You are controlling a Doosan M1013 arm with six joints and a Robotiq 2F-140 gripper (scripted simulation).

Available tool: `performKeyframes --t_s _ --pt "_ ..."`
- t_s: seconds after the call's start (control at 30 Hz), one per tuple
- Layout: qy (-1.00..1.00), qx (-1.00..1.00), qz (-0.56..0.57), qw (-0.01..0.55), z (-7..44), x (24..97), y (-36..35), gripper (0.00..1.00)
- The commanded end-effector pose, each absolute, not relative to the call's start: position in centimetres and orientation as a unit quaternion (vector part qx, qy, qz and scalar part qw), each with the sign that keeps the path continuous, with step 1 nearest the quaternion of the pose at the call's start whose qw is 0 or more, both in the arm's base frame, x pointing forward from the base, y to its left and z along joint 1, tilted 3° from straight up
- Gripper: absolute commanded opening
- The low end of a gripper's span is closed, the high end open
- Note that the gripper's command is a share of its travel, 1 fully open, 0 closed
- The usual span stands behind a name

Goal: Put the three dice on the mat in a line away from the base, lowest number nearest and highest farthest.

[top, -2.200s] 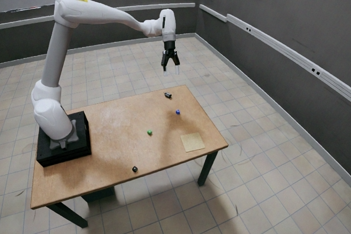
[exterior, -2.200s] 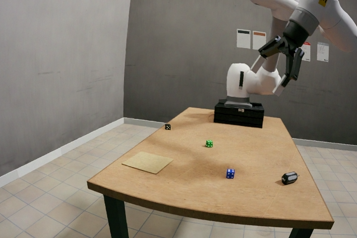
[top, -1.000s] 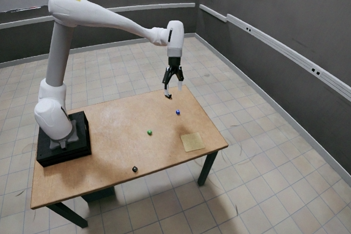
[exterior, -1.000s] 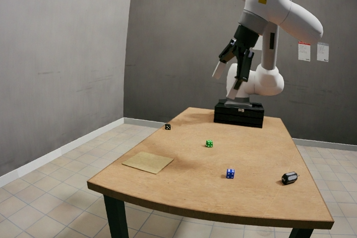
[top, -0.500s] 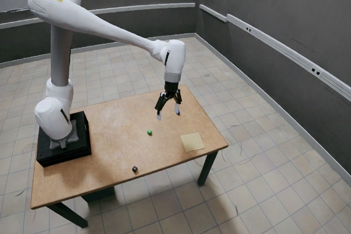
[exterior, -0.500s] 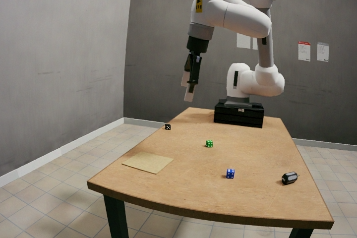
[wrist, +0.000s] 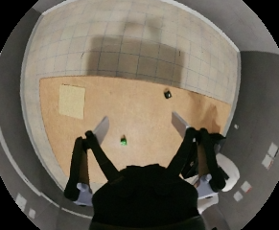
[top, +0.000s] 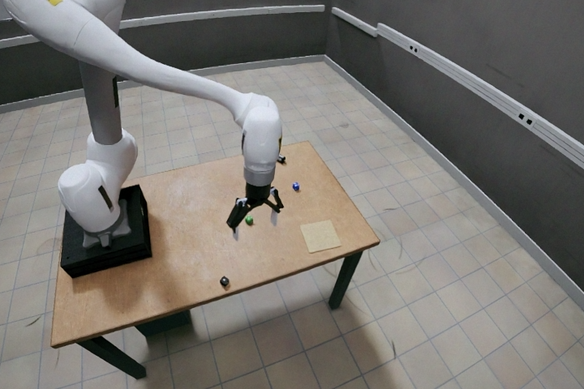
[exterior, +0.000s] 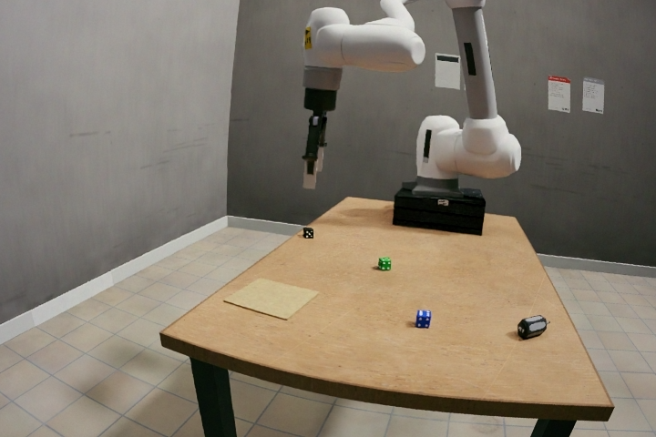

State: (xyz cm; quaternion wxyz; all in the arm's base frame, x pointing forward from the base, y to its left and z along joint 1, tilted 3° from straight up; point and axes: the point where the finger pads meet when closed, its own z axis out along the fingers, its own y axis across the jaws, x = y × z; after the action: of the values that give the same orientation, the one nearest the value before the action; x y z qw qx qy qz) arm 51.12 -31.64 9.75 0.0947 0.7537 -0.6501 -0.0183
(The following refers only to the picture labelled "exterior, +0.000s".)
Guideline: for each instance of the beige square mat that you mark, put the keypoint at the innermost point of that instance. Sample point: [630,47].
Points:
[272,298]

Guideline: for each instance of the blue die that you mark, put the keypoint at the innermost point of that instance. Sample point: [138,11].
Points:
[423,319]

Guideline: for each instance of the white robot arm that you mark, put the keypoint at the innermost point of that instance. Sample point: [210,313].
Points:
[484,148]

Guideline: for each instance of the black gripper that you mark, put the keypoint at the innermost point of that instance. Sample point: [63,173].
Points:
[319,101]

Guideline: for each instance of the green die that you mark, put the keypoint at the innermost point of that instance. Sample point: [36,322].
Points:
[384,264]

